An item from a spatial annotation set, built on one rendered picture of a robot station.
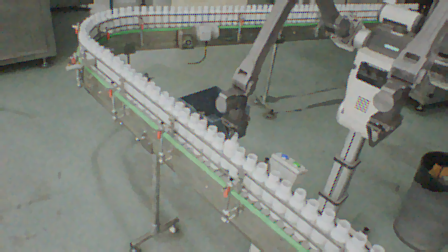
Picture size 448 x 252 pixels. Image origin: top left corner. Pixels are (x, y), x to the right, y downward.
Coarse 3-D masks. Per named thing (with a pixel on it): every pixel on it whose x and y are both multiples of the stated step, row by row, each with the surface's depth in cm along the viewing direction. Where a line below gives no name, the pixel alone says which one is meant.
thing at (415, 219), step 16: (432, 160) 250; (416, 176) 240; (432, 176) 222; (416, 192) 238; (432, 192) 225; (400, 208) 261; (416, 208) 239; (432, 208) 229; (400, 224) 256; (416, 224) 242; (432, 224) 234; (416, 240) 247; (432, 240) 241
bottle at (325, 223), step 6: (324, 210) 114; (330, 210) 115; (318, 216) 117; (324, 216) 113; (330, 216) 112; (318, 222) 115; (324, 222) 114; (330, 222) 114; (318, 228) 115; (324, 228) 114; (330, 228) 114; (312, 234) 119; (318, 234) 116; (312, 240) 119; (318, 240) 117; (324, 240) 117; (312, 246) 120
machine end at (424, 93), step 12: (408, 0) 424; (420, 0) 433; (432, 0) 442; (420, 12) 445; (420, 84) 423; (432, 84) 410; (420, 96) 426; (432, 96) 417; (444, 96) 431; (420, 108) 436
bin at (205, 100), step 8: (208, 88) 221; (216, 88) 226; (184, 96) 209; (192, 96) 214; (200, 96) 219; (208, 96) 225; (216, 96) 229; (184, 104) 204; (192, 104) 218; (200, 104) 223; (208, 104) 229; (248, 104) 209; (192, 112) 201; (200, 112) 227; (208, 112) 233; (216, 112) 234; (224, 112) 228; (248, 112) 210; (208, 120) 191; (216, 120) 191; (240, 128) 212; (240, 136) 217
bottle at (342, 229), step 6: (342, 222) 112; (348, 222) 111; (336, 228) 112; (342, 228) 109; (348, 228) 109; (330, 234) 113; (336, 234) 111; (342, 234) 110; (348, 234) 112; (336, 240) 111; (342, 240) 110; (324, 246) 117; (330, 246) 113; (336, 246) 112; (342, 246) 112
